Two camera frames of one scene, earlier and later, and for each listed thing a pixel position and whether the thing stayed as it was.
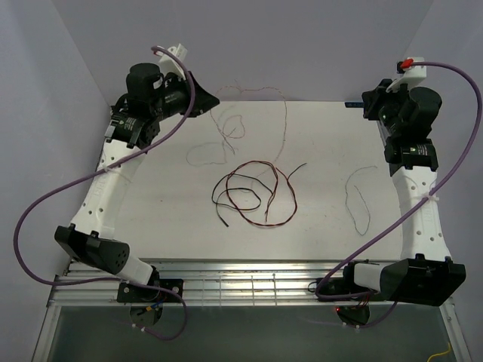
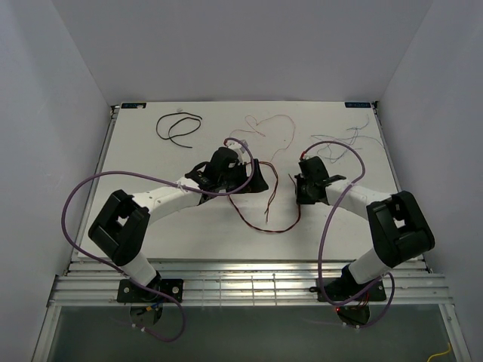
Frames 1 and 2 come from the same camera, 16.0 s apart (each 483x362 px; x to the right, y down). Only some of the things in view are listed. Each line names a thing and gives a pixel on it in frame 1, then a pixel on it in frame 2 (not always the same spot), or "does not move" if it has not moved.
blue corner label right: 354,105 does not move
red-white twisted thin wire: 243,123 → 252,124
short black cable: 224,191 → 176,121
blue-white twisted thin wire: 362,199 → 336,147
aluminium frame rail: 226,283 does not move
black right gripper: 373,98 → 303,200
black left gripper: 202,99 → 257,183
